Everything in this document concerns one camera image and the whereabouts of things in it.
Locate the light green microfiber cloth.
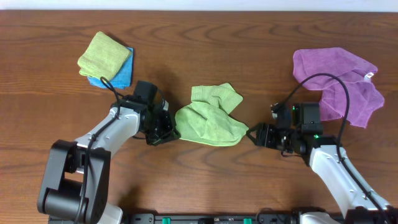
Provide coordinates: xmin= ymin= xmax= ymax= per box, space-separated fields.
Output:
xmin=175 ymin=83 xmax=249 ymax=147

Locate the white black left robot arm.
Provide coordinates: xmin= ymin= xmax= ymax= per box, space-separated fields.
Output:
xmin=37 ymin=95 xmax=180 ymax=224

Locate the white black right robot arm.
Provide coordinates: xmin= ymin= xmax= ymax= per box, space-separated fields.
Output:
xmin=246 ymin=123 xmax=397 ymax=223

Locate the folded blue cloth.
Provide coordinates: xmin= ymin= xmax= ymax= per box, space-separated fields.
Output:
xmin=87 ymin=49 xmax=133 ymax=89

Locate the folded green cloth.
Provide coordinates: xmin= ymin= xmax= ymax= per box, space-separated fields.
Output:
xmin=77 ymin=32 xmax=131 ymax=80

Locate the purple microfiber cloth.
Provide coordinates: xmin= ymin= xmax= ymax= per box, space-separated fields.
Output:
xmin=293 ymin=47 xmax=385 ymax=128

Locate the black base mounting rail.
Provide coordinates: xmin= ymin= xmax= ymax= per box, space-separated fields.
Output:
xmin=48 ymin=212 xmax=363 ymax=224

